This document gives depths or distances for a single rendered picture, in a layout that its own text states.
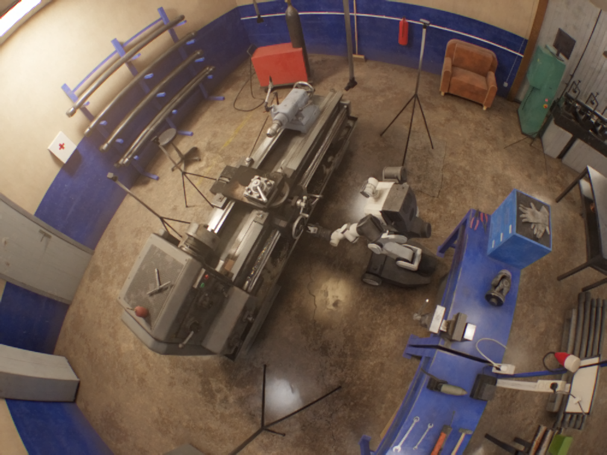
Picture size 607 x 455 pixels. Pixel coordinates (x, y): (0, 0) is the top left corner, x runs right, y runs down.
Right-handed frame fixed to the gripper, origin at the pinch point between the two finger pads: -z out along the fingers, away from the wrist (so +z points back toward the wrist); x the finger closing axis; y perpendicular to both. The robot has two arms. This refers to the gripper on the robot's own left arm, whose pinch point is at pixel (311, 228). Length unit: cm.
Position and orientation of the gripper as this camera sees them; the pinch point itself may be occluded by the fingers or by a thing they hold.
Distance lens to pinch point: 210.6
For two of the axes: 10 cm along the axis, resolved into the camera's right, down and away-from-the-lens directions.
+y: -3.8, 1.0, -9.2
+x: 2.6, -9.4, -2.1
